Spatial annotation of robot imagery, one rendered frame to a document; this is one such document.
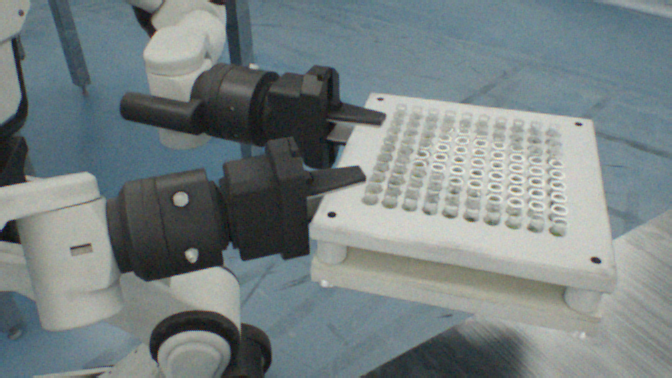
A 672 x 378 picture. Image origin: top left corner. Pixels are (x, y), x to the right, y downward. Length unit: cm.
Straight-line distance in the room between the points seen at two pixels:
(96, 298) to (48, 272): 4
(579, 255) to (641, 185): 200
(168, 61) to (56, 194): 25
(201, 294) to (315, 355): 74
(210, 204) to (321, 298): 133
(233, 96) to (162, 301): 40
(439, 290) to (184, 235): 22
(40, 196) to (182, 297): 48
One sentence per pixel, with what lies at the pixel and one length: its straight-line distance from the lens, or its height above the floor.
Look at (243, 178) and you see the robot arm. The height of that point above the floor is 104.
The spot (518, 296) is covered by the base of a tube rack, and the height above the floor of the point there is 96.
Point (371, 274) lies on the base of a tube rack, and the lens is 52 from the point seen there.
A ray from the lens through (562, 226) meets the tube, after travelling 52.
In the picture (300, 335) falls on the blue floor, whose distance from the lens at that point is 171.
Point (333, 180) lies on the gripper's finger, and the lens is 53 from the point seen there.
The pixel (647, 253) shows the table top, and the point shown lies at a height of 82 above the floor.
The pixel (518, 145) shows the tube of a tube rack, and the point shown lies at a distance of 60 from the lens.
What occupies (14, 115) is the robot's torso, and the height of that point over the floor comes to 96.
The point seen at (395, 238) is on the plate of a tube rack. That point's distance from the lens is 48.
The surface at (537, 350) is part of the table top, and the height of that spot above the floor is 82.
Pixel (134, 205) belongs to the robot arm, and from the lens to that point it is 49.
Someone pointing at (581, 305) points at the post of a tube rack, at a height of 97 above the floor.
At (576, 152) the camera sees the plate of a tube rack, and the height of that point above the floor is 100.
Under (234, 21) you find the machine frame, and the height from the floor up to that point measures 62.
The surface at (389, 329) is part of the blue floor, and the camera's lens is 172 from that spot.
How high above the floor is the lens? 132
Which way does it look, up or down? 37 degrees down
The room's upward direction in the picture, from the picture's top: straight up
